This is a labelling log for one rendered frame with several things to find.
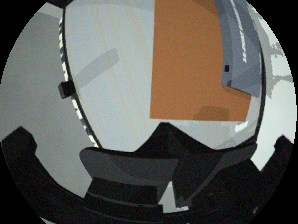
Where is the grey network switch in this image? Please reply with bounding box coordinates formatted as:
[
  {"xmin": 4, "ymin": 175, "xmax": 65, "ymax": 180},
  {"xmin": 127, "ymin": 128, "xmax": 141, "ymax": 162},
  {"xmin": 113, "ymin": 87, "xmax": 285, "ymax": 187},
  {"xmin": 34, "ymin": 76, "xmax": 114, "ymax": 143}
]
[{"xmin": 214, "ymin": 0, "xmax": 262, "ymax": 98}]

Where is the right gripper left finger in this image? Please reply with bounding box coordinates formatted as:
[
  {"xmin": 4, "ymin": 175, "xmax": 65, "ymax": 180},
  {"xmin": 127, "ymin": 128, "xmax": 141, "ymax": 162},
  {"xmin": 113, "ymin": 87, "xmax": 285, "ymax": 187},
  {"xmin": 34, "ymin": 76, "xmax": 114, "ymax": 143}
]
[{"xmin": 79, "ymin": 122, "xmax": 179, "ymax": 204}]

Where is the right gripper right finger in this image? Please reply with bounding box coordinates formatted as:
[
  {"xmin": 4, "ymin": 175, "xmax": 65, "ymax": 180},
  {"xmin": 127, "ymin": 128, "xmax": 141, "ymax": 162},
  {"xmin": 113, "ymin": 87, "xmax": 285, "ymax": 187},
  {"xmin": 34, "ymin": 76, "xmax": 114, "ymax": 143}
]
[{"xmin": 165, "ymin": 122, "xmax": 258, "ymax": 208}]

